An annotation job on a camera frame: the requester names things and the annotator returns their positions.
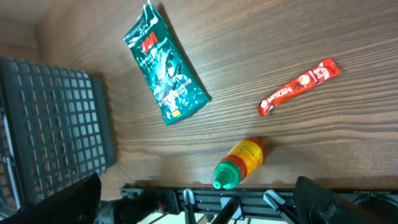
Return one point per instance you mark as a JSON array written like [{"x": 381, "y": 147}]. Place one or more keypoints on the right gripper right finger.
[{"x": 316, "y": 204}]

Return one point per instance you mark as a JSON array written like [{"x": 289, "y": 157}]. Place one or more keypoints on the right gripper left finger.
[{"x": 76, "y": 203}]

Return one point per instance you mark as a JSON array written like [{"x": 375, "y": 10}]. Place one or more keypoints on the red sauce bottle green cap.
[{"x": 241, "y": 161}]

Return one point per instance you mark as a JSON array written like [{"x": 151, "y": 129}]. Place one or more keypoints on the red coffee stick sachet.
[{"x": 325, "y": 70}]

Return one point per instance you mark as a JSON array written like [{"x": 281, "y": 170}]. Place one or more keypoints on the green 3M gloves packet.
[{"x": 172, "y": 82}]

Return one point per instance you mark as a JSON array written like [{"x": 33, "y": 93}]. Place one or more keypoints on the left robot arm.
[{"x": 126, "y": 210}]

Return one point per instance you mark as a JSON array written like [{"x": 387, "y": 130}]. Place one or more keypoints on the grey plastic shopping basket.
[{"x": 54, "y": 130}]

